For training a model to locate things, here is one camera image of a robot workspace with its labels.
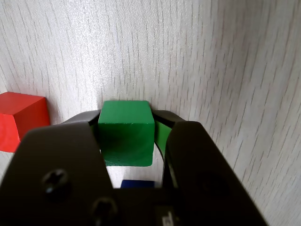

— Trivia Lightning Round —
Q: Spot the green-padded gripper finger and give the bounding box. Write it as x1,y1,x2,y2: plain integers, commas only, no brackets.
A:
153,110,269,226

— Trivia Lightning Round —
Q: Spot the green wooden cube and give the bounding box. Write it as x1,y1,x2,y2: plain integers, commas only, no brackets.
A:
97,100,155,167

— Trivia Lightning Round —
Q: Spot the red wooden cube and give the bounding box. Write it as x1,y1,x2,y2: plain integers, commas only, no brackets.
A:
0,92,51,153

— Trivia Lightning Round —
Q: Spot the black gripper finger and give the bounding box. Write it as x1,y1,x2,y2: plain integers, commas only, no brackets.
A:
0,109,123,226

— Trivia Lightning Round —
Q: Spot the blue wooden cube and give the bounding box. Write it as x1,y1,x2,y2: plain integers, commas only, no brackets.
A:
120,179,158,190

